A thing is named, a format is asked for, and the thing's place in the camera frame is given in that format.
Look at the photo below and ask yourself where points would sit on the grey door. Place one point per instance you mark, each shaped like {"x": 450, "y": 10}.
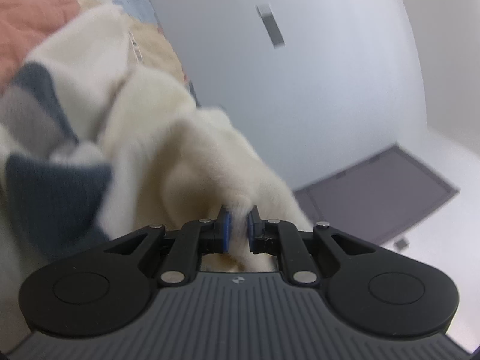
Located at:
{"x": 375, "y": 191}

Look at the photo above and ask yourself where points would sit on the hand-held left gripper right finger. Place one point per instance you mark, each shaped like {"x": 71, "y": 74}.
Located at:
{"x": 252, "y": 230}

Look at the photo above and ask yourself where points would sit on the small dark wall fixture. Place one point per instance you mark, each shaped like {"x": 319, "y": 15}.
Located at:
{"x": 401, "y": 243}

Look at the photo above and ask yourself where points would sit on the cream sweater with blue stripes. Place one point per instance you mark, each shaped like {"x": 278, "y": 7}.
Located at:
{"x": 168, "y": 150}

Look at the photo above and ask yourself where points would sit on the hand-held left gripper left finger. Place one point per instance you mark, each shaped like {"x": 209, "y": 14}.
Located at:
{"x": 225, "y": 229}

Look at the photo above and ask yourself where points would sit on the pastel patchwork quilt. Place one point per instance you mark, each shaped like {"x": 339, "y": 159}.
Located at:
{"x": 30, "y": 15}

